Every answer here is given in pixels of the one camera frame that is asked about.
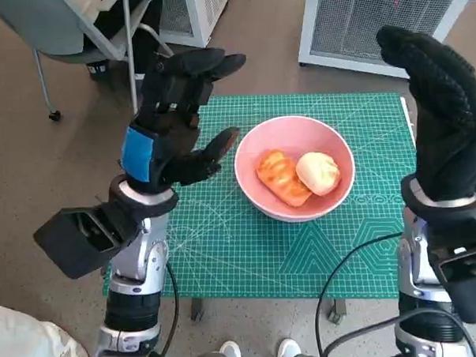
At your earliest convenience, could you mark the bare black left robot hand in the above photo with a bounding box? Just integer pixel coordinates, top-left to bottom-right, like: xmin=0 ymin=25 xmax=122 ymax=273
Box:
xmin=112 ymin=46 xmax=253 ymax=197

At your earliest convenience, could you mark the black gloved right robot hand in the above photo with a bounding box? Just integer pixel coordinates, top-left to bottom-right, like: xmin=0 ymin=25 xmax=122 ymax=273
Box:
xmin=375 ymin=21 xmax=476 ymax=205

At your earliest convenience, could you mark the long striped toy bread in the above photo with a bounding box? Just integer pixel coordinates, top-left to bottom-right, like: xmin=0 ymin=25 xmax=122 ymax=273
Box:
xmin=255 ymin=146 xmax=314 ymax=209

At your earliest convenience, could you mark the pink bowl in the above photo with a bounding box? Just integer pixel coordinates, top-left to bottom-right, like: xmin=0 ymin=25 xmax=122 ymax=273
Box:
xmin=231 ymin=113 xmax=358 ymax=226

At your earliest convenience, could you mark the round toy bread bun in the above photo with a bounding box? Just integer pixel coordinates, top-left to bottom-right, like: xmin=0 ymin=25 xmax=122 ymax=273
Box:
xmin=294 ymin=149 xmax=343 ymax=198

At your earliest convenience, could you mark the person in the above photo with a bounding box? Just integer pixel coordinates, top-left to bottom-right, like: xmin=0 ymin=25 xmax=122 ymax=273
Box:
xmin=62 ymin=0 xmax=178 ymax=78
xmin=0 ymin=298 xmax=91 ymax=357
xmin=186 ymin=337 xmax=305 ymax=357

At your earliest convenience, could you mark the small white mesh cabinet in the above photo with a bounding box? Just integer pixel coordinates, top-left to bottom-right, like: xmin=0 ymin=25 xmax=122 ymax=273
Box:
xmin=157 ymin=0 xmax=237 ymax=51

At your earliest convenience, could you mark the green cutting mat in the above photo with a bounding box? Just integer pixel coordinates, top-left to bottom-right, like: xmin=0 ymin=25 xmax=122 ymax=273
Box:
xmin=94 ymin=86 xmax=424 ymax=312

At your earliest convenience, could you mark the large white mesh cabinet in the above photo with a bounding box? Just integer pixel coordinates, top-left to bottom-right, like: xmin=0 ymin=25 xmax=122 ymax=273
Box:
xmin=295 ymin=0 xmax=471 ymax=84

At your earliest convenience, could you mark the grey office chair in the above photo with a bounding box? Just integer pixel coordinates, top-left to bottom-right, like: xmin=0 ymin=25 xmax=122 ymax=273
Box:
xmin=0 ymin=0 xmax=181 ymax=125

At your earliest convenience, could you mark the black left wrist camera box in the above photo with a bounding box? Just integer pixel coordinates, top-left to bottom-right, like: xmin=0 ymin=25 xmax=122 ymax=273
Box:
xmin=32 ymin=205 xmax=143 ymax=282

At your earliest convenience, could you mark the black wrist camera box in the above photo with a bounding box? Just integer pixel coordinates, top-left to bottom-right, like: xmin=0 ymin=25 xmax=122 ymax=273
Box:
xmin=32 ymin=205 xmax=143 ymax=282
xmin=427 ymin=219 xmax=476 ymax=325

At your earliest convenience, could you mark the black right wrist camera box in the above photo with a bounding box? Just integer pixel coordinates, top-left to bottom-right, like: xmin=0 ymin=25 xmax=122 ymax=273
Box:
xmin=427 ymin=219 xmax=476 ymax=325

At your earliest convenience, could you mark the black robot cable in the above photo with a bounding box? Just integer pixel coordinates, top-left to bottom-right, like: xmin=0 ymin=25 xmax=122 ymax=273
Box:
xmin=311 ymin=231 xmax=409 ymax=357
xmin=322 ymin=306 xmax=476 ymax=357
xmin=156 ymin=263 xmax=182 ymax=356

